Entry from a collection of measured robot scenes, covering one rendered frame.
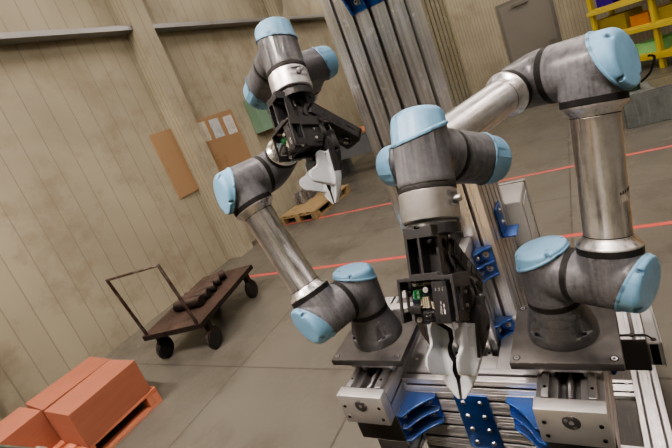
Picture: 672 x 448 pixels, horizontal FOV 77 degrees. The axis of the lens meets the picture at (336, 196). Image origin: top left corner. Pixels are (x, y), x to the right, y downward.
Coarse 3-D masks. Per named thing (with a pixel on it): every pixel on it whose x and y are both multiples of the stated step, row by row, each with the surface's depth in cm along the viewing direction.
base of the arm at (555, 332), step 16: (528, 304) 99; (576, 304) 93; (528, 320) 101; (544, 320) 95; (560, 320) 94; (576, 320) 93; (592, 320) 95; (544, 336) 96; (560, 336) 94; (576, 336) 93; (592, 336) 93
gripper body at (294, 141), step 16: (272, 96) 74; (288, 96) 74; (304, 96) 76; (272, 112) 75; (288, 112) 73; (304, 112) 75; (288, 128) 71; (304, 128) 72; (320, 128) 73; (288, 144) 72; (304, 144) 70; (320, 144) 73; (288, 160) 75
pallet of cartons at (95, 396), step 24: (96, 360) 352; (120, 360) 335; (72, 384) 326; (96, 384) 310; (120, 384) 314; (144, 384) 328; (24, 408) 317; (48, 408) 303; (72, 408) 289; (96, 408) 297; (120, 408) 310; (144, 408) 332; (0, 432) 295; (24, 432) 294; (48, 432) 305; (72, 432) 291; (96, 432) 294; (120, 432) 313
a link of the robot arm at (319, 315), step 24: (240, 168) 116; (264, 168) 118; (216, 192) 118; (240, 192) 113; (264, 192) 116; (240, 216) 115; (264, 216) 114; (264, 240) 114; (288, 240) 115; (288, 264) 113; (288, 288) 115; (312, 288) 111; (336, 288) 115; (312, 312) 109; (336, 312) 111; (312, 336) 111
